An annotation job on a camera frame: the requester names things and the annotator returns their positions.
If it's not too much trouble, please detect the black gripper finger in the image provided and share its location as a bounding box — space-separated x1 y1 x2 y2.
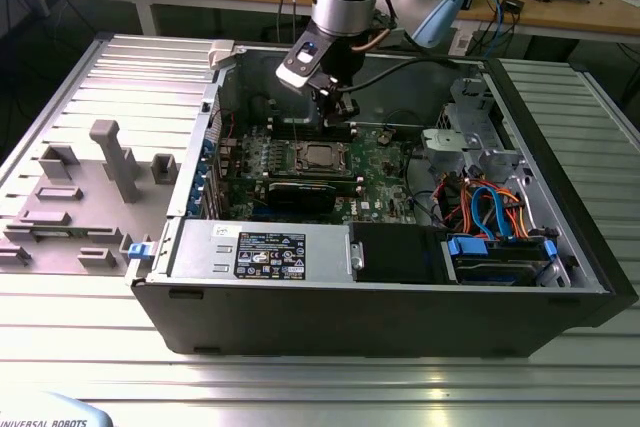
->
312 89 337 129
333 95 362 129

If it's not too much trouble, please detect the metal socket cover frame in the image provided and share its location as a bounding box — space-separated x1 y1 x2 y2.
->
295 142 351 172

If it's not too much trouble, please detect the silver CPU with green edge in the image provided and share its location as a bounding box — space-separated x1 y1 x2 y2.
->
305 146 335 168

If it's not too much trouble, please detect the black RAM slot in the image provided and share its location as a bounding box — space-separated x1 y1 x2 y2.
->
272 124 357 132
272 129 357 137
238 175 365 186
272 133 357 142
238 170 365 179
272 119 357 127

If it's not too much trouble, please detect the CPU socket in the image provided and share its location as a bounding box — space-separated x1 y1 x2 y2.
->
293 141 354 173

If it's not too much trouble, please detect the green motherboard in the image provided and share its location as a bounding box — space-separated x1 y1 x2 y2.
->
219 119 426 228

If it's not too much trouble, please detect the black graphics card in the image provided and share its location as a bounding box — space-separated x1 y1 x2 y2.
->
267 180 337 215

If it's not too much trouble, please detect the silver metal disk bay cage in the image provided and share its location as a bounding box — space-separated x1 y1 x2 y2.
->
420 77 532 188

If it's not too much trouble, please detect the beige plastic case latch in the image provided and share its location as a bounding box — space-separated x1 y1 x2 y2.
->
207 40 236 71

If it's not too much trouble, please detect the grey power supply unit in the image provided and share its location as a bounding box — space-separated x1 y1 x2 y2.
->
169 219 351 282

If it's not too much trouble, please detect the black and grey PC case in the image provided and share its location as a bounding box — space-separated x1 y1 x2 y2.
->
123 40 640 359

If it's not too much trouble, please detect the hard disk in blue carrier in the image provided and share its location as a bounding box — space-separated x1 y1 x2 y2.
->
447 234 559 288

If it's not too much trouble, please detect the grey parts rack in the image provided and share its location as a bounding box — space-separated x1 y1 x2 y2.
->
0 119 181 276

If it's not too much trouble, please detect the green RAM stick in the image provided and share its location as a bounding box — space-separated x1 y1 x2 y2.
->
27 228 99 240

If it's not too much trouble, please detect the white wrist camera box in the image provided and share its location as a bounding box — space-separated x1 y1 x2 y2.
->
275 35 332 91

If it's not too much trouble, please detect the black camera cable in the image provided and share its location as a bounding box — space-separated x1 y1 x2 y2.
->
343 56 461 94

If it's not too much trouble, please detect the red wire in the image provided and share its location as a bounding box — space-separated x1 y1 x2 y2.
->
432 173 470 227

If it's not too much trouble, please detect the blue wire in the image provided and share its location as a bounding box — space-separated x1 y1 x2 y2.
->
471 185 516 241

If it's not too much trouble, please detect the orange wire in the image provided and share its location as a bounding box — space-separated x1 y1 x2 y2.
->
459 175 527 239

